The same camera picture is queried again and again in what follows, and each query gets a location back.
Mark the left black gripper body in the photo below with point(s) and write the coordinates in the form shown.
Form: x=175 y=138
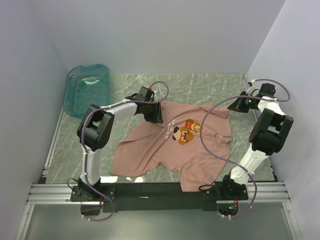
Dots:
x=152 y=112

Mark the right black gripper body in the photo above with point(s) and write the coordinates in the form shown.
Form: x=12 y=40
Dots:
x=248 y=104

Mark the pink printed t shirt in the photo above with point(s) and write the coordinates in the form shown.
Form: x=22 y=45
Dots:
x=191 y=141

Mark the teal plastic bin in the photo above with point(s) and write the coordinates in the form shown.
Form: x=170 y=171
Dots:
x=86 y=85

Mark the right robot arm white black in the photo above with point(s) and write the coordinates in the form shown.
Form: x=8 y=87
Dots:
x=267 y=137

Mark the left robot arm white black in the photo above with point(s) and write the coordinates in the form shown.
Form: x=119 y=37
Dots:
x=95 y=129

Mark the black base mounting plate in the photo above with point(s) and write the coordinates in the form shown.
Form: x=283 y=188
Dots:
x=114 y=197

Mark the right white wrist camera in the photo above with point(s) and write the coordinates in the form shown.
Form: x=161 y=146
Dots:
x=253 y=90

